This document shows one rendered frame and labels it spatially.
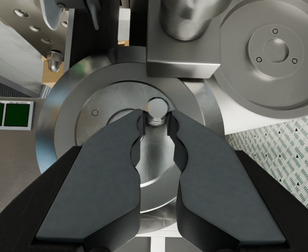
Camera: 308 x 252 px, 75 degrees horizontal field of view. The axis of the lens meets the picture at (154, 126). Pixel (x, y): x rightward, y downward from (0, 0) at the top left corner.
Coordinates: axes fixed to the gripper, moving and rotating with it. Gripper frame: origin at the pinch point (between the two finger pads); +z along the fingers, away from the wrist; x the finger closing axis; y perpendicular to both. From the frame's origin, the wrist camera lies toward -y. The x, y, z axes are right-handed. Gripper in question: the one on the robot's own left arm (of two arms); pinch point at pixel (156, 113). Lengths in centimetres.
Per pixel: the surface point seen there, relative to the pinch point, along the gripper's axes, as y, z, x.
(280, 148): 9.4, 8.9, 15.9
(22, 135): 22.9, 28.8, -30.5
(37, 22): -1.1, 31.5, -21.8
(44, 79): 86, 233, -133
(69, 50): -1.5, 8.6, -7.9
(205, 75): -1.1, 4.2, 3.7
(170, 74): -1.0, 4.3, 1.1
